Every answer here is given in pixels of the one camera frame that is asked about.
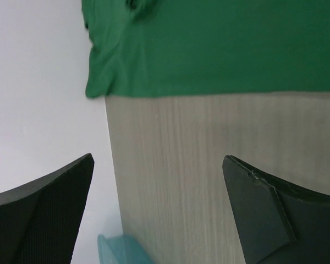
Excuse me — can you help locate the teal translucent plastic bin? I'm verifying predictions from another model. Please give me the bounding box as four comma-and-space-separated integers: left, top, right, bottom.
97, 235, 154, 264

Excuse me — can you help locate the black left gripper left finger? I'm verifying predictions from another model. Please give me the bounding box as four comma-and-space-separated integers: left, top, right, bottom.
0, 153, 94, 264

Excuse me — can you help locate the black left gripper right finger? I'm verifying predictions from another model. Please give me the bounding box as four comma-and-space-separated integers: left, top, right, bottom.
222, 155, 330, 264

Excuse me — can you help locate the green t shirt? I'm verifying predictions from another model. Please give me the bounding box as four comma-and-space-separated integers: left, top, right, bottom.
81, 0, 330, 98

